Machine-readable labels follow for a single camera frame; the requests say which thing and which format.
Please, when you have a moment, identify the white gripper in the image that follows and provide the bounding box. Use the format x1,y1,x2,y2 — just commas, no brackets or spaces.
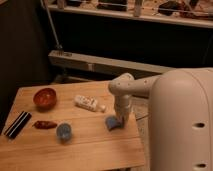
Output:
114,95,132,126

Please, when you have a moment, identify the white plastic bottle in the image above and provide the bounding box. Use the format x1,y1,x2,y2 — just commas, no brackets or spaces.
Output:
74,95,106,112

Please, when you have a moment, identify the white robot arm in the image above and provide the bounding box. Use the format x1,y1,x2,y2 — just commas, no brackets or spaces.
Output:
108,68,213,171

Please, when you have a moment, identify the blue cup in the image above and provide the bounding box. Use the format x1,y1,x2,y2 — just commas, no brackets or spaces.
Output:
56,123,72,141

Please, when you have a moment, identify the red bowl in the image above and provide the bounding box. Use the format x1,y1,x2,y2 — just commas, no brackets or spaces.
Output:
33,88,57,109

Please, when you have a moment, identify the metal pole stand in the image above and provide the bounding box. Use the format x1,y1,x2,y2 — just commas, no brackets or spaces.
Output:
41,0,72,56

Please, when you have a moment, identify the red chili pepper toy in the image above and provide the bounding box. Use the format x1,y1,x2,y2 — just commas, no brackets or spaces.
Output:
33,121,57,129

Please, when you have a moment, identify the black striped rectangular block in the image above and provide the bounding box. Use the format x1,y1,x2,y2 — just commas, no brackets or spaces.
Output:
4,111,32,139

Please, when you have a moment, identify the wooden shelf with clutter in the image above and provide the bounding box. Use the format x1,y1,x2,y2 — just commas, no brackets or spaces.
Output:
43,0,213,29

